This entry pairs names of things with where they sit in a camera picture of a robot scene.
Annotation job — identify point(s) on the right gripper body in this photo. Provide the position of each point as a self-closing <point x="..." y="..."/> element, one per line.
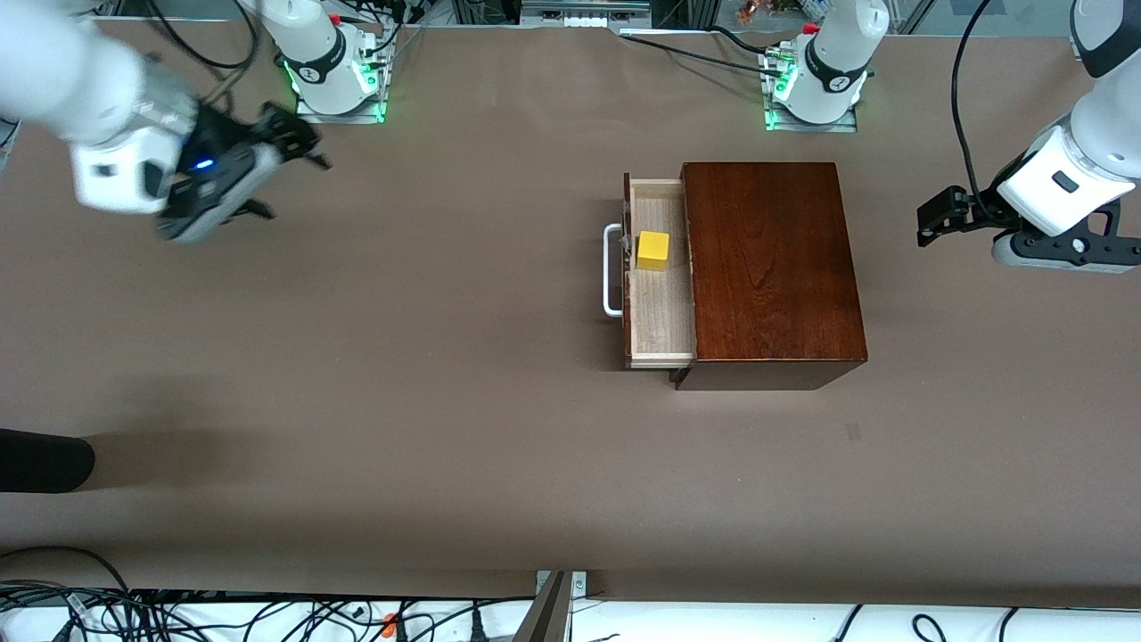
<point x="217" y="143"/>

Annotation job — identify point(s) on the yellow block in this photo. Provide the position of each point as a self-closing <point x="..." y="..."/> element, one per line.
<point x="653" y="254"/>

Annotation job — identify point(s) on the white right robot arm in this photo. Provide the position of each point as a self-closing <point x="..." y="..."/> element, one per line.
<point x="71" y="71"/>

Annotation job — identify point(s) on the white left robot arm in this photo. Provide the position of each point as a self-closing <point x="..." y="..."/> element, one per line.
<point x="838" y="53"/>

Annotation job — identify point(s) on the dark brown wooden cabinet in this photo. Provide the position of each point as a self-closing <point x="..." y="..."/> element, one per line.
<point x="775" y="267"/>

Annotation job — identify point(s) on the black cylinder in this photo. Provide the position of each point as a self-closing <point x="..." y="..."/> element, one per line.
<point x="45" y="459"/>

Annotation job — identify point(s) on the white power strip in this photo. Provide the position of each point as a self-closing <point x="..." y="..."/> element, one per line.
<point x="584" y="13"/>

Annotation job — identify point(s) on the orange connector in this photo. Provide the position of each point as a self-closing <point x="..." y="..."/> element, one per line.
<point x="389" y="624"/>

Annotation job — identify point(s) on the black plug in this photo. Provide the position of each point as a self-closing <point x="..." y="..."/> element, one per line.
<point x="476" y="624"/>

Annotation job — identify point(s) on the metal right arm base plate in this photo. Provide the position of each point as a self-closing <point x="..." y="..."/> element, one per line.
<point x="307" y="118"/>

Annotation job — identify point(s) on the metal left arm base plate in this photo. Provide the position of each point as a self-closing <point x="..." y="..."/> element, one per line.
<point x="847" y="127"/>

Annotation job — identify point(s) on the silver metal bracket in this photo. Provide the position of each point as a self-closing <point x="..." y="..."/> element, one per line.
<point x="578" y="584"/>

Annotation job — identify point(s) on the dark grey post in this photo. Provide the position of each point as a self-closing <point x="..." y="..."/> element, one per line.
<point x="544" y="620"/>

